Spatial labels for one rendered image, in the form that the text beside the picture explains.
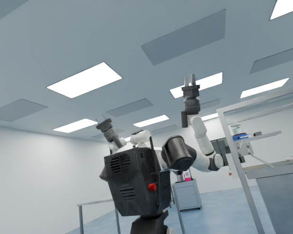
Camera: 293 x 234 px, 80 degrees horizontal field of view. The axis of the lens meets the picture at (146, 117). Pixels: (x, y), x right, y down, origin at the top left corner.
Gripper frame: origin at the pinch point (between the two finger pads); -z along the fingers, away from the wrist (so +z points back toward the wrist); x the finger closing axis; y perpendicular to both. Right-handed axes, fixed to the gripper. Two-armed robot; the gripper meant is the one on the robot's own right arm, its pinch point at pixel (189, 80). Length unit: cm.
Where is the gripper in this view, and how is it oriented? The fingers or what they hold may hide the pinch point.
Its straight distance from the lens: 103.6
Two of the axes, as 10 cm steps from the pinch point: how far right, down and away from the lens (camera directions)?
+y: 8.6, -1.5, 5.0
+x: -5.1, -0.3, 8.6
